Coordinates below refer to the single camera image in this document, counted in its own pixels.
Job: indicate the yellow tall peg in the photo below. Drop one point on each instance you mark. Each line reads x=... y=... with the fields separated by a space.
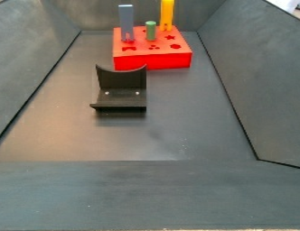
x=166 y=15

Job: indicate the red shape-sorter block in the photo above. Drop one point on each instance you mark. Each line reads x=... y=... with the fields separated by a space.
x=167 y=52

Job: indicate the green cylinder peg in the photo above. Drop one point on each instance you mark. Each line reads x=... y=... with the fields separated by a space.
x=150 y=25

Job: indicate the blue-grey arch peg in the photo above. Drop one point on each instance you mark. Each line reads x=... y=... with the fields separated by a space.
x=126 y=22

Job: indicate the black curved fixture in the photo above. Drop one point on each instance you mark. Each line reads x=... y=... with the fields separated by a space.
x=122 y=89

